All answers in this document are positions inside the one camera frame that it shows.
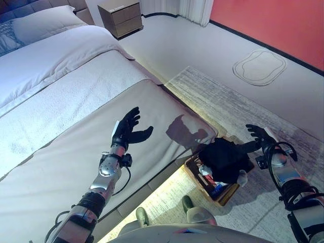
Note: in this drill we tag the brown two-drawer nightstand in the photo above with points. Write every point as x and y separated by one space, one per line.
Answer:
121 17

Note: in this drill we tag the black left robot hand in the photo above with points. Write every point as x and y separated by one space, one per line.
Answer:
124 131

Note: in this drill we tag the white duvet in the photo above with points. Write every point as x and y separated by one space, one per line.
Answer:
63 50

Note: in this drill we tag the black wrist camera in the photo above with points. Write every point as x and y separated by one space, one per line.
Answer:
126 160
260 162

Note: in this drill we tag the woven wicker basket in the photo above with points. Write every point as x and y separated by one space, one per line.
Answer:
222 196

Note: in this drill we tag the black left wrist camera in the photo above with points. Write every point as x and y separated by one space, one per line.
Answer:
126 160

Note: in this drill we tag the beige upholstered bed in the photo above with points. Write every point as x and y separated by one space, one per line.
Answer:
76 114

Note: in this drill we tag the beige bed runner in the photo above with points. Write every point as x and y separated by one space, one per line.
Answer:
63 164

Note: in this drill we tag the white pillow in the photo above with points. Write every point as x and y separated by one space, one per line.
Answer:
45 22

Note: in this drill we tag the black garment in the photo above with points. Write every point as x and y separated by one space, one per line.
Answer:
222 159

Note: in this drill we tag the grey streaked area rug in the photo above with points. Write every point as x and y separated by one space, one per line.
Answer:
240 106

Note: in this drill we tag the patterned beige cushion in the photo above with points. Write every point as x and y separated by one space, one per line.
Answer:
8 38

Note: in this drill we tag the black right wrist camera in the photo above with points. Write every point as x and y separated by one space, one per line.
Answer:
260 162

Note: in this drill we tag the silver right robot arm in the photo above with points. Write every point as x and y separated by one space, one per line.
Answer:
296 192

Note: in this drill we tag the white garment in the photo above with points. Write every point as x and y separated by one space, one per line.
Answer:
243 177

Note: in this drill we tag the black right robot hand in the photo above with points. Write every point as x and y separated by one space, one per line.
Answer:
263 138

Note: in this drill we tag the white textured bed sheet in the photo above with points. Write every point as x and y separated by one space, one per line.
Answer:
76 96

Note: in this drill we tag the grey robot torso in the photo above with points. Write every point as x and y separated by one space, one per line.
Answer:
177 235

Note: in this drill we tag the brown tufted headboard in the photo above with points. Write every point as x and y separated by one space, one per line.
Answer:
63 3

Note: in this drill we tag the white outlined floor mat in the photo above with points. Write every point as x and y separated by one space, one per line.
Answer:
260 67

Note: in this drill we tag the white pleated curtain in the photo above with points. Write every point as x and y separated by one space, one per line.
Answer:
189 10

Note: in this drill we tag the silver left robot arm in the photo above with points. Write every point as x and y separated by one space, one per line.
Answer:
101 184

